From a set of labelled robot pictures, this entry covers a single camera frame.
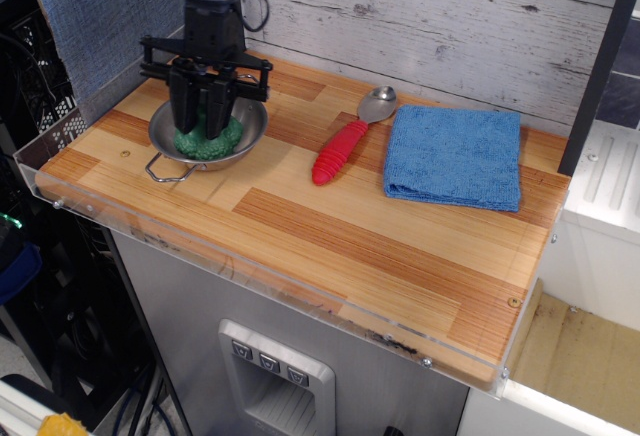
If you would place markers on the clear acrylic edge guard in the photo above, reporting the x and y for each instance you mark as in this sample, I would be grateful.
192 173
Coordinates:
442 283

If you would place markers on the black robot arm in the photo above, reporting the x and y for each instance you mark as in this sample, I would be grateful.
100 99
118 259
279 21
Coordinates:
208 68

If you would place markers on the white toy sink unit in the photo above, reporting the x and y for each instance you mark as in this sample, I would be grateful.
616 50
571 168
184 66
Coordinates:
576 359

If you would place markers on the red-handled metal spoon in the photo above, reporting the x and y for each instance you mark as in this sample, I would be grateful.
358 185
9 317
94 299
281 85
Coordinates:
378 105

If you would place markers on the toy fridge water dispenser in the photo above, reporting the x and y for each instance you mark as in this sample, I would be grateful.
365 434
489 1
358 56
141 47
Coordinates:
276 388

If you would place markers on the green toy bell pepper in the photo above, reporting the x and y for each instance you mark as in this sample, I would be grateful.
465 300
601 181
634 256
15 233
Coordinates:
196 146

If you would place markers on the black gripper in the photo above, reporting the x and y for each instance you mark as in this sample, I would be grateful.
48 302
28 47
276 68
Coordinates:
213 36

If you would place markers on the black plastic crate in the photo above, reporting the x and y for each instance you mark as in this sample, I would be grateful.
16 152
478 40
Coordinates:
39 89

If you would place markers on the black right frame post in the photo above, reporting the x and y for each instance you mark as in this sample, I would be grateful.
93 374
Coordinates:
612 40

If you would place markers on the folded blue cloth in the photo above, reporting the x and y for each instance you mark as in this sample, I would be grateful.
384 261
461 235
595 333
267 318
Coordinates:
455 157

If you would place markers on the steel pot with handles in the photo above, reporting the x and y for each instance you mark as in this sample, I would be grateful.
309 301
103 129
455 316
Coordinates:
246 126

